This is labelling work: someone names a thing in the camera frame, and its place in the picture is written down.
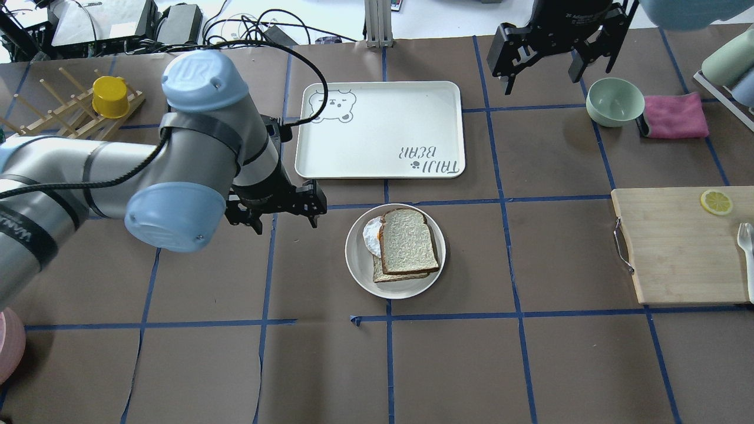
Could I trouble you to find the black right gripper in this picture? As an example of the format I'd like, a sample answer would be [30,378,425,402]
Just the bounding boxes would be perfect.
[487,1,639,95]

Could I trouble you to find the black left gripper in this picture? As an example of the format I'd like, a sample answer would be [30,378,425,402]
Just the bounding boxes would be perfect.
[224,115,328,234]

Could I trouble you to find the white round plate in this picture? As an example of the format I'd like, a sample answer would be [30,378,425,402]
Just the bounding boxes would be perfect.
[345,203,445,300]

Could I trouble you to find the brown crust bread slice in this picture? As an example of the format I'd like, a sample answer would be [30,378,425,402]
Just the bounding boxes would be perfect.
[379,208,441,276]

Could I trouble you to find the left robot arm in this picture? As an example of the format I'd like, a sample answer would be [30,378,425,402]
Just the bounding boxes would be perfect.
[1,50,328,308]

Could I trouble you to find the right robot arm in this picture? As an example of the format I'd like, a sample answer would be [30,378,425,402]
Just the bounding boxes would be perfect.
[487,1,752,94]

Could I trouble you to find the bread slice under egg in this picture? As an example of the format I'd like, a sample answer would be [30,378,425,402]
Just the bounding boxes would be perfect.
[372,255,429,283]

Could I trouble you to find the light green bowl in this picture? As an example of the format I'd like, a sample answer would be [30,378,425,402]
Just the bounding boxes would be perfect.
[586,78,646,128]

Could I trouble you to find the fried egg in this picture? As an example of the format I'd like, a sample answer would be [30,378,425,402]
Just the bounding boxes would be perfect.
[362,216,383,258]

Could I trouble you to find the cream bear tray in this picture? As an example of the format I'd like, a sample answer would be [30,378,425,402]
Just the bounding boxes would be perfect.
[295,81,466,179]

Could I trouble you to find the pink cloth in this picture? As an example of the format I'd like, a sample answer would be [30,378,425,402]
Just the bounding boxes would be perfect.
[635,92,709,140]

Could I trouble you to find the green cup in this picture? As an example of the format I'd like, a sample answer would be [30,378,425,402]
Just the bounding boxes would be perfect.
[701,29,753,87]

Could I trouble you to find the blue cup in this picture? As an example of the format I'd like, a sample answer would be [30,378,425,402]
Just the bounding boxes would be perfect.
[730,67,754,108]

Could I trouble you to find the yellow mug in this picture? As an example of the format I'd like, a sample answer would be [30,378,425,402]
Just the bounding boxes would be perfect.
[92,76,130,119]

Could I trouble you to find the lemon slice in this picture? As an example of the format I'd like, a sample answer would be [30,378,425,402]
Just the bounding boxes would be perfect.
[700,190,733,216]

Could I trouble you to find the black power brick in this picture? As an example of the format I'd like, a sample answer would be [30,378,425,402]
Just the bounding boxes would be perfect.
[156,4,203,45]

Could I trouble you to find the wooden cutting board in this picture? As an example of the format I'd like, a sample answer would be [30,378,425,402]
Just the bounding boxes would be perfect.
[611,186,753,305]

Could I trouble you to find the wooden cup rack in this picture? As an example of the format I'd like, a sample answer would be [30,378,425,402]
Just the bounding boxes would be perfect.
[2,67,145,141]

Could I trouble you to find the white plastic fork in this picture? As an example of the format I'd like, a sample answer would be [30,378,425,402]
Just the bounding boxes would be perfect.
[737,222,753,304]

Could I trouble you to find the pink bowl with ice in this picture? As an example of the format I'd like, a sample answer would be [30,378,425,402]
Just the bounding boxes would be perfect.
[1,308,26,384]

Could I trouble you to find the aluminium frame post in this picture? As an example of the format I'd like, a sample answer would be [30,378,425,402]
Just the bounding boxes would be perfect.
[364,0,394,48]

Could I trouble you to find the white wire cup rack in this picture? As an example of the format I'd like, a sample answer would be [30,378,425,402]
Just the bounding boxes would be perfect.
[694,70,753,132]

